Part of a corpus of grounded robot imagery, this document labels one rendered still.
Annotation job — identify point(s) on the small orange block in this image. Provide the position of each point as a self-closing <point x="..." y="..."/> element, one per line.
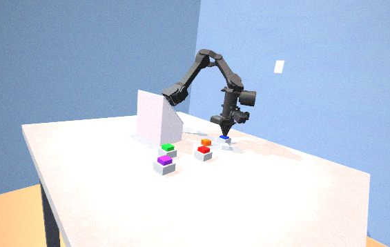
<point x="206" y="142"/>

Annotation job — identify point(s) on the purple button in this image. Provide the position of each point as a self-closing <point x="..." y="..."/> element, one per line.
<point x="164" y="165"/>

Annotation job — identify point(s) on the red button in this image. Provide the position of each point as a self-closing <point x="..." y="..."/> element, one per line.
<point x="203" y="153"/>

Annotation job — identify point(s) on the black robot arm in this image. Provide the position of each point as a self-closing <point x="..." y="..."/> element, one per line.
<point x="178" y="92"/>

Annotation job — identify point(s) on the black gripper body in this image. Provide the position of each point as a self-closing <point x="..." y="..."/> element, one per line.
<point x="225" y="119"/>

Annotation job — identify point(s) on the blue button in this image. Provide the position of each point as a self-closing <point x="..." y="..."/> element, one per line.
<point x="222" y="139"/>

